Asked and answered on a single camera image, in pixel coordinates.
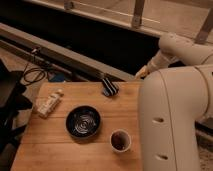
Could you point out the black chair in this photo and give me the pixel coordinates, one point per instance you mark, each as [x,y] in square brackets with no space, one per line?
[12,101]

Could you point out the grey metal rail beam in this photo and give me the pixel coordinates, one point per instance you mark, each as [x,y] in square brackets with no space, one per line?
[72,59]

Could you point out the white tube package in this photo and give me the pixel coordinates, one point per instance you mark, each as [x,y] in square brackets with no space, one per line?
[48,106]

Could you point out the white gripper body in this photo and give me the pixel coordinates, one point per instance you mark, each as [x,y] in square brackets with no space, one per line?
[159,61]

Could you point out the blue object on floor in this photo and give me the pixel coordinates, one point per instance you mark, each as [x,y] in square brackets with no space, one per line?
[57,78]

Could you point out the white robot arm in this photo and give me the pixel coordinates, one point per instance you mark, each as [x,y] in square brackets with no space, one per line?
[176,91]

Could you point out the black ceramic bowl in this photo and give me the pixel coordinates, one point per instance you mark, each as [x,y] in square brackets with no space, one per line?
[83,122]

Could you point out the black white striped object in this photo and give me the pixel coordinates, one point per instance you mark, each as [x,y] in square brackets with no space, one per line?
[109,89]

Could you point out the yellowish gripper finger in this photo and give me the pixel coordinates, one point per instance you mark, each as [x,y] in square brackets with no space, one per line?
[143,72]

